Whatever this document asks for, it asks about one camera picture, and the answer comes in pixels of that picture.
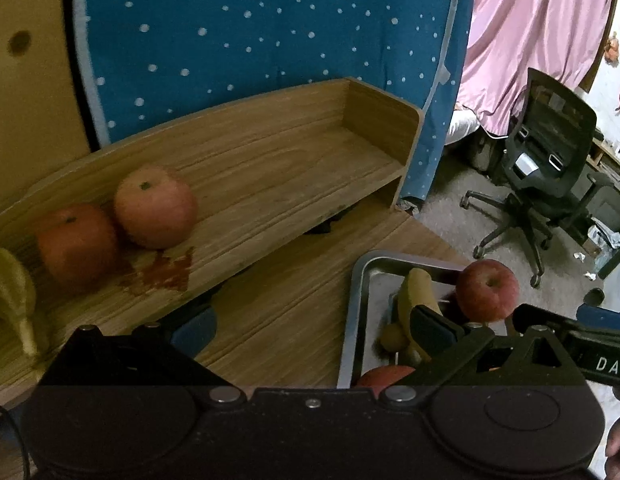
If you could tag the wooden shelf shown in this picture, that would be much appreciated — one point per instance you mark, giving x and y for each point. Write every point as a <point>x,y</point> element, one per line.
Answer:
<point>270,160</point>

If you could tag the yellow banana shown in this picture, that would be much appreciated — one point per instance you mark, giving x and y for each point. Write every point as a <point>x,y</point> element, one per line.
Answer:
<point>420,295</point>

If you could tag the small hanging doll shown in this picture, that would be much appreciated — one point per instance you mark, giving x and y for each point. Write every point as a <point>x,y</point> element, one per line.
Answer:
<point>612,47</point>

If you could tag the person's right hand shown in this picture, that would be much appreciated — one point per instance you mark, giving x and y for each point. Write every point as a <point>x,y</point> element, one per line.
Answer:
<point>619,445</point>

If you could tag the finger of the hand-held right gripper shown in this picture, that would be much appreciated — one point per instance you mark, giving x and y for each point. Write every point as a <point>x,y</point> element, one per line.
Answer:
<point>602,317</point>
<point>545,316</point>

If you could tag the wooden panel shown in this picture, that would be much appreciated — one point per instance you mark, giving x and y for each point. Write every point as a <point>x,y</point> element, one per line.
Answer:
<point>29,110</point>

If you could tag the brown spotted banana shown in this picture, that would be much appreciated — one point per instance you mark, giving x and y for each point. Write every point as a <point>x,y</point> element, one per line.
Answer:
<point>12,290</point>

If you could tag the orange-red apple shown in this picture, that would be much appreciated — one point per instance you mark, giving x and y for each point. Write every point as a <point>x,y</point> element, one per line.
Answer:
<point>77,247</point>

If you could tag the dark red apple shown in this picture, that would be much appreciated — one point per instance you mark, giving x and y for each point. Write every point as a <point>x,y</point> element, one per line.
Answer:
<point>487,290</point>

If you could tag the crumpled foil bag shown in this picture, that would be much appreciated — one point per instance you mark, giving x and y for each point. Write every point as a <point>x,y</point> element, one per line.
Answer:
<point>602,232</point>

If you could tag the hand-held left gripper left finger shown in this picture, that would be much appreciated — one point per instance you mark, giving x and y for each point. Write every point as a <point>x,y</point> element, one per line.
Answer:
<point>194,329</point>

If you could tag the cluttered wooden desk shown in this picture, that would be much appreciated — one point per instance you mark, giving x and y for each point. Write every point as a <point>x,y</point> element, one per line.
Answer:
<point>612,160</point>

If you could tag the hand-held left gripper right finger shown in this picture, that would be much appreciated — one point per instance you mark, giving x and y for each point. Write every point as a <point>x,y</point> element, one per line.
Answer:
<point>432,332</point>

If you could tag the pale pink apple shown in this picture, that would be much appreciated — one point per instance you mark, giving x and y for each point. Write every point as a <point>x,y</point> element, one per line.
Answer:
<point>385,376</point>

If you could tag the brown kiwi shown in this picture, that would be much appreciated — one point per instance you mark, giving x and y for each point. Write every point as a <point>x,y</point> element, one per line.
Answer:
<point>392,337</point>

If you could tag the black office chair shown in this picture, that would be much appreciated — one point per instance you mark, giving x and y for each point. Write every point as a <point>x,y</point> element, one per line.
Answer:
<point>545,160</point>

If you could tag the metal tray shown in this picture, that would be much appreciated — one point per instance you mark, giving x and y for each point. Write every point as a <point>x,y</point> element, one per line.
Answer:
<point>375,300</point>

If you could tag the pink curtain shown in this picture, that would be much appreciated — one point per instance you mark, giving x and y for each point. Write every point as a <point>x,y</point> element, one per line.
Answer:
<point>530,35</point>

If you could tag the black slipper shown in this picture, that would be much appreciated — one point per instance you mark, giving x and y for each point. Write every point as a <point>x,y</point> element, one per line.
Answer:
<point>596,296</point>

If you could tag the blue dotted cloth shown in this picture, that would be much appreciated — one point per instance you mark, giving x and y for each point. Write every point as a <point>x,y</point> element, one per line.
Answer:
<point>270,30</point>

